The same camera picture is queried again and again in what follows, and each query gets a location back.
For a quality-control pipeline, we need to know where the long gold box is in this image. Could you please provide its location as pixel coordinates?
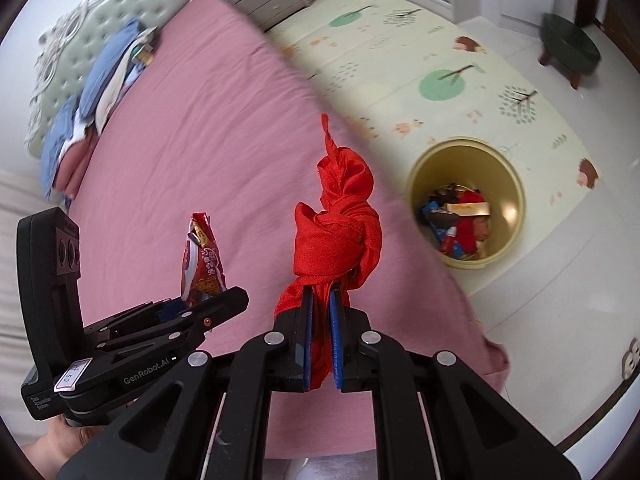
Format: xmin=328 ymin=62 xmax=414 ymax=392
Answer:
xmin=446 ymin=201 xmax=492 ymax=218

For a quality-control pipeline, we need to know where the red knotted cloth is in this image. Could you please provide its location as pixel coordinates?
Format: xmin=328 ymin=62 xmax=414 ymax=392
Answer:
xmin=274 ymin=114 xmax=383 ymax=392

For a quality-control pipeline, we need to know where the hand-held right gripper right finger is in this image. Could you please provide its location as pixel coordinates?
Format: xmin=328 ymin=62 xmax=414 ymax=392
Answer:
xmin=329 ymin=285 xmax=583 ymax=480

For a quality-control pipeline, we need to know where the yellow plastic bin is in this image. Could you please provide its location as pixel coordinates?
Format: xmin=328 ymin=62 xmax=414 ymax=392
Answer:
xmin=406 ymin=137 xmax=527 ymax=271

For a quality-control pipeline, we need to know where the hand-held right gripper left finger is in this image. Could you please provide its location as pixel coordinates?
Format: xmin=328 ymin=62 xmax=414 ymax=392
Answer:
xmin=55 ymin=285 xmax=314 ymax=480

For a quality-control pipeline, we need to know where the blue snack packet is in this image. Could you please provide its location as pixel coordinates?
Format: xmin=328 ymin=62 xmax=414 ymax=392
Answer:
xmin=419 ymin=201 xmax=463 ymax=256

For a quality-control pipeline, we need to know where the bed with pink sheet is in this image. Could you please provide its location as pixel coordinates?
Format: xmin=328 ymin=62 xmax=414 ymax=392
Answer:
xmin=0 ymin=0 xmax=511 ymax=461

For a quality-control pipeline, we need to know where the red snack packet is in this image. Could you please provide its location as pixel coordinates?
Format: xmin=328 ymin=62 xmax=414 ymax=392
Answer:
xmin=180 ymin=212 xmax=228 ymax=311

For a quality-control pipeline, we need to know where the green round stool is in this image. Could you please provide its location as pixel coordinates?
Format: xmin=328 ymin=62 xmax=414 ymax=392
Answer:
xmin=539 ymin=12 xmax=602 ymax=90

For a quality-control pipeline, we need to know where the printed play mat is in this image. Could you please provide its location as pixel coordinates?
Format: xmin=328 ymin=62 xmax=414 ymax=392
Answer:
xmin=262 ymin=0 xmax=601 ymax=263

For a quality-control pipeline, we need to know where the blue pillow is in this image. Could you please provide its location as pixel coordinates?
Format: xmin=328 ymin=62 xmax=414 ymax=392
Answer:
xmin=39 ymin=95 xmax=81 ymax=196
xmin=80 ymin=17 xmax=143 ymax=121

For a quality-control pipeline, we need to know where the grey nightstand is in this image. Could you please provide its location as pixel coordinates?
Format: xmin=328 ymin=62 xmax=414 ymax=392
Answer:
xmin=220 ymin=0 xmax=311 ymax=33

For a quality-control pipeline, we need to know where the pink pillow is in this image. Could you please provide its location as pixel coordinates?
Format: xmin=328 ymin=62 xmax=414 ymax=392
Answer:
xmin=57 ymin=130 xmax=101 ymax=196

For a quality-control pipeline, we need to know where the person's left hand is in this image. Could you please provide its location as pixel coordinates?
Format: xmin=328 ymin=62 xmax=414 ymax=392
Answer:
xmin=22 ymin=412 xmax=103 ymax=468

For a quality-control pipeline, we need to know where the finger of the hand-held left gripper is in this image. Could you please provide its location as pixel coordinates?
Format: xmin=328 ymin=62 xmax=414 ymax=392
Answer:
xmin=97 ymin=286 xmax=250 ymax=358
xmin=82 ymin=299 xmax=193 ymax=335

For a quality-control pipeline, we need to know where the green tufted headboard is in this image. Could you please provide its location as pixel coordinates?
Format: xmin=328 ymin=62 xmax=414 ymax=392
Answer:
xmin=25 ymin=0 xmax=201 ymax=161

